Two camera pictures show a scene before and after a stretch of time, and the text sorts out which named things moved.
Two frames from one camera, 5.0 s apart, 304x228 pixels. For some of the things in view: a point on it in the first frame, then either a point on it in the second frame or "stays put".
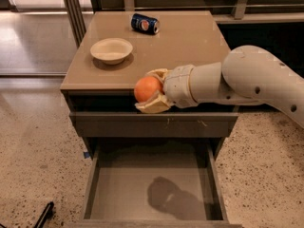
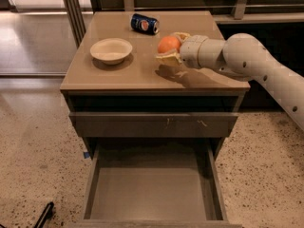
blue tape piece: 86,155 stays put
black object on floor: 47,213 stays put
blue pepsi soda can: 144,24 stays put
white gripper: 179,85 -> 191,51
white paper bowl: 111,50 stays put
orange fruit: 146,86 -> 168,43
